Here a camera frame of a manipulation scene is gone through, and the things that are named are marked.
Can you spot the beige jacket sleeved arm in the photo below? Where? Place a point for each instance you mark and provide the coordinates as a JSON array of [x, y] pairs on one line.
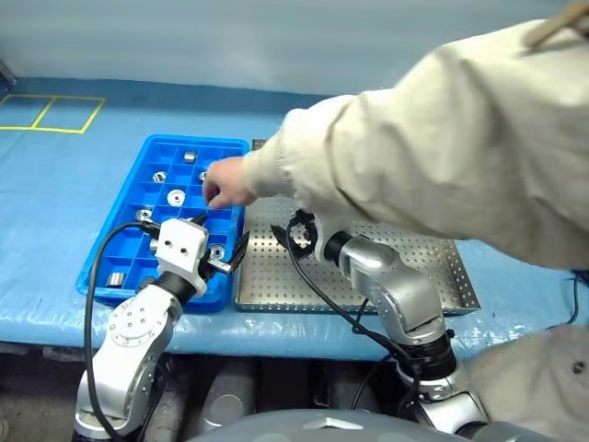
[[437, 138]]

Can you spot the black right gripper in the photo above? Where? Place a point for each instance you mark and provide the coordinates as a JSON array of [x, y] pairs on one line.
[[313, 251]]

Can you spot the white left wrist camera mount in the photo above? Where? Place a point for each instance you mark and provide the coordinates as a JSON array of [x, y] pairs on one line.
[[179, 244]]

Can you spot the blue compartment tray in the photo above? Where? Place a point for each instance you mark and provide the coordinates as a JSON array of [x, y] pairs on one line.
[[115, 244]]

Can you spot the beige jacket torso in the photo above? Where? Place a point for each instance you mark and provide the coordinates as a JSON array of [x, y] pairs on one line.
[[529, 382]]

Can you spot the bare person hand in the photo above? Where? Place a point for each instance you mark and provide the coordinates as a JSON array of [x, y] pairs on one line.
[[230, 184]]

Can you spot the perforated metal tray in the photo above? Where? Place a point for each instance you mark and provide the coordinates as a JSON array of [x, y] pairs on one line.
[[276, 276]]

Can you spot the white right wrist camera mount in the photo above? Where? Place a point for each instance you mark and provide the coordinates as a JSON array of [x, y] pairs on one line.
[[324, 224]]

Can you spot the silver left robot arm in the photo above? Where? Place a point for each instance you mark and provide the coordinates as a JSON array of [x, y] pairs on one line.
[[133, 331]]

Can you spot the dark grey domed cover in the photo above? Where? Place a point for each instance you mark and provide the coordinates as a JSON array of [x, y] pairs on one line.
[[322, 430]]

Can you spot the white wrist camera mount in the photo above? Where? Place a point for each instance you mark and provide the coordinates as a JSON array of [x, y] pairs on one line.
[[324, 224], [179, 244]]

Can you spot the grey rounded cylinder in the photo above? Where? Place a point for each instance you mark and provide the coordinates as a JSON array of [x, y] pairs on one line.
[[230, 400], [343, 391]]

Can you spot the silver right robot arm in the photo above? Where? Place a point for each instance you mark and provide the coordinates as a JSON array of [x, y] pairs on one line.
[[396, 285]]

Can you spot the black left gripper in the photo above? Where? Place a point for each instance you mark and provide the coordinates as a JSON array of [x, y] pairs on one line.
[[211, 268]]

